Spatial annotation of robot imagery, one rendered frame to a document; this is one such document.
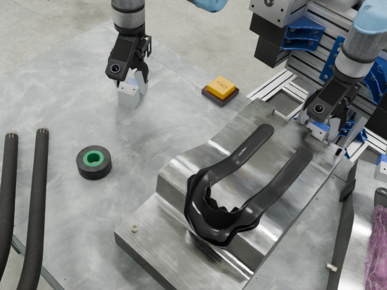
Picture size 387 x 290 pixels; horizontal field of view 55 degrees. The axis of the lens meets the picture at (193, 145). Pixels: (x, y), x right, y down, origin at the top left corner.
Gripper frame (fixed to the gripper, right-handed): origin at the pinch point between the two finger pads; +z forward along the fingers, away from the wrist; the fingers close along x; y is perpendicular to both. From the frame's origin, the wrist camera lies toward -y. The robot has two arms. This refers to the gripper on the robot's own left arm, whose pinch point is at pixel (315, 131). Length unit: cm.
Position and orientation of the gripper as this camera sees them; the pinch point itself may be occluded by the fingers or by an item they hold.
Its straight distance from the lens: 102.3
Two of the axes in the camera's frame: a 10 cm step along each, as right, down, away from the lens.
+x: -7.5, -5.5, 3.6
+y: 6.5, -5.6, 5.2
